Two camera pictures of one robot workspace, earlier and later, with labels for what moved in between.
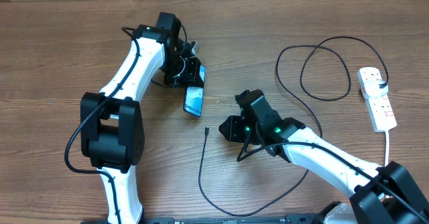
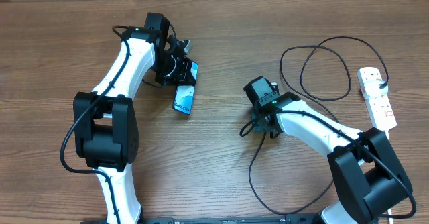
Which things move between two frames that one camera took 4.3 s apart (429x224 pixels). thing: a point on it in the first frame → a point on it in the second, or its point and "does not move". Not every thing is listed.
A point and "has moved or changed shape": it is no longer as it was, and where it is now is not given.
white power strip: x=380 y=110 does not move
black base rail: x=272 y=219 does not move
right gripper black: x=234 y=123 → x=259 y=125
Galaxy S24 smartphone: x=193 y=97 has moved or changed shape
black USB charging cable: x=316 y=115 → x=263 y=202
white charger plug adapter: x=371 y=88 does not move
